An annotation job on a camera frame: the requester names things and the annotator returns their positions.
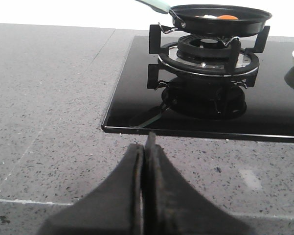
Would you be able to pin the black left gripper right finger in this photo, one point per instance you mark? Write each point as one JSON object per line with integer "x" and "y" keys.
{"x": 173, "y": 207}

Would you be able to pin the black glass gas stove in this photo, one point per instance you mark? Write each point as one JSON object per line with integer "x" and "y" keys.
{"x": 149, "y": 98}

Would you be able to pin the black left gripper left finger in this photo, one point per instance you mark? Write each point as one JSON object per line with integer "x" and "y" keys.
{"x": 113, "y": 208}

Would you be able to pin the black burner with pan support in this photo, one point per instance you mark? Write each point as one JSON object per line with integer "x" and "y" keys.
{"x": 208, "y": 59}

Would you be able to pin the black frying pan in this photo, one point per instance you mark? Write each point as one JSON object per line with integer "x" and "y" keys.
{"x": 251, "y": 21}

